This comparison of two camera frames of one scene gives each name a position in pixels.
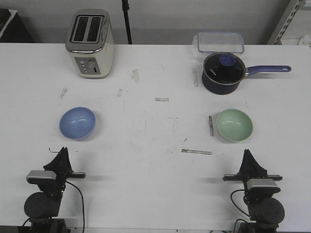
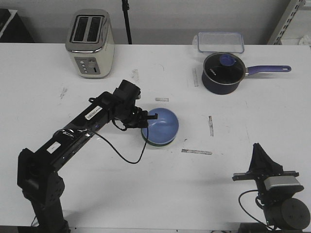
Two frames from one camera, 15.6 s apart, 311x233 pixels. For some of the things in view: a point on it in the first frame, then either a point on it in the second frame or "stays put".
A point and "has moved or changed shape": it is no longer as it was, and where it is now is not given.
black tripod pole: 125,6 stays put
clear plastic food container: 219,41 stays put
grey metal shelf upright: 284,21 stays put
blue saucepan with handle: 223,74 stays put
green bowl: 234,124 → 159,144
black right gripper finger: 244,169 → 257,164
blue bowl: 77,123 has moved or changed shape
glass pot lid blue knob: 224,68 stays put
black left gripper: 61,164 → 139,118
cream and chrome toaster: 90,40 stays put
